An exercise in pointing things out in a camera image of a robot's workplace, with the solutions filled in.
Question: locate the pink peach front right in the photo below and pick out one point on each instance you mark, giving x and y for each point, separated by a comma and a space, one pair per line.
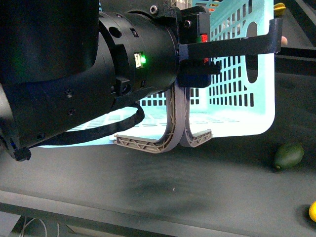
284, 41

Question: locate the yellow mango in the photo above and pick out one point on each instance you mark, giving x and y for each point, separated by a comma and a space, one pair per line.
312, 211

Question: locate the light blue plastic shopping basket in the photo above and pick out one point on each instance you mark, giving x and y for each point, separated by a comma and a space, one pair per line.
237, 101

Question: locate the black fruit display shelf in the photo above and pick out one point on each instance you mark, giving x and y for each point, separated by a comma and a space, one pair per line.
226, 186

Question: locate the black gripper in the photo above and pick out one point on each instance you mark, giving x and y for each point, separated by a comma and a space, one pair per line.
186, 50

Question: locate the green avocado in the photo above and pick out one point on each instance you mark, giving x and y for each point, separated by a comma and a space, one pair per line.
288, 155

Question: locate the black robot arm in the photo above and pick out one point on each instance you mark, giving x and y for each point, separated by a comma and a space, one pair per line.
72, 71

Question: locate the yellow star fruit right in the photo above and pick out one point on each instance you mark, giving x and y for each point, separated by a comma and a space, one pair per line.
279, 9

